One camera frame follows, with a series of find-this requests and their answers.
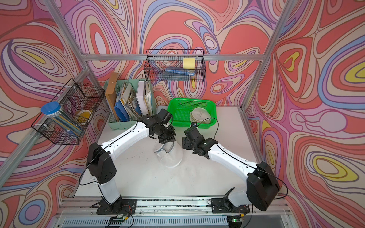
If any green circuit board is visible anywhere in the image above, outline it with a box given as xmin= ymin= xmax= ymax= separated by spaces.
xmin=107 ymin=216 xmax=129 ymax=227

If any left black wire basket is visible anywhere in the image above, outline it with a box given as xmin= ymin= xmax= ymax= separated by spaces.
xmin=31 ymin=79 xmax=104 ymax=145

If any blue lidded clear jar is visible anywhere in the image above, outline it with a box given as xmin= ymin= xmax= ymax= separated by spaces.
xmin=41 ymin=101 xmax=82 ymax=138

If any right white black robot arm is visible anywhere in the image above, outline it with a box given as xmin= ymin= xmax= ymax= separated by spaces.
xmin=182 ymin=123 xmax=280 ymax=212

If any brown cardboard folder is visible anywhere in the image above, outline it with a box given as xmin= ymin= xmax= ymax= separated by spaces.
xmin=105 ymin=72 xmax=119 ymax=122

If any green plastic basket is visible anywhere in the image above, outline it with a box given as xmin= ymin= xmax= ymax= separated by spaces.
xmin=167 ymin=98 xmax=217 ymax=129

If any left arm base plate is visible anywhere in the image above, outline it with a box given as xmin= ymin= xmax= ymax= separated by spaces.
xmin=97 ymin=199 xmax=137 ymax=215

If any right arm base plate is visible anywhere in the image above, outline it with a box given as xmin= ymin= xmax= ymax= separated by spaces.
xmin=208 ymin=198 xmax=251 ymax=215

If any mint green file organizer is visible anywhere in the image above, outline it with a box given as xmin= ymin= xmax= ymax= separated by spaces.
xmin=104 ymin=79 xmax=156 ymax=130

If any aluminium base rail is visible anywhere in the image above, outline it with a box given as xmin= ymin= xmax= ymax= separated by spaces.
xmin=48 ymin=196 xmax=299 ymax=228

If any blue pen pouch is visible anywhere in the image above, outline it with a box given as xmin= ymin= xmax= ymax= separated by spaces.
xmin=165 ymin=68 xmax=195 ymax=77

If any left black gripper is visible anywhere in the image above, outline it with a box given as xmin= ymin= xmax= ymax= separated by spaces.
xmin=157 ymin=125 xmax=177 ymax=144

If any yellow sticky note pad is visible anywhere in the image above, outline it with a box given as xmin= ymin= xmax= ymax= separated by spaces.
xmin=183 ymin=58 xmax=196 ymax=70

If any black wire basket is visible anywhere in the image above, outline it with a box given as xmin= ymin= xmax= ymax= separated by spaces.
xmin=31 ymin=79 xmax=104 ymax=145
xmin=144 ymin=48 xmax=206 ymax=82

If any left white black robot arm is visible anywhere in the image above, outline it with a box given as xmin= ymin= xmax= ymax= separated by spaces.
xmin=86 ymin=109 xmax=176 ymax=205

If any back black wire basket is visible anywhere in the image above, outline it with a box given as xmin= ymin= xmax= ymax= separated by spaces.
xmin=144 ymin=48 xmax=206 ymax=82

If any blue folder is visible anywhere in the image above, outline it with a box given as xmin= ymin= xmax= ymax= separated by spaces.
xmin=114 ymin=98 xmax=130 ymax=122

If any white book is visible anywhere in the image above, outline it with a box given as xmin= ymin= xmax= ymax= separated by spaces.
xmin=136 ymin=80 xmax=149 ymax=115

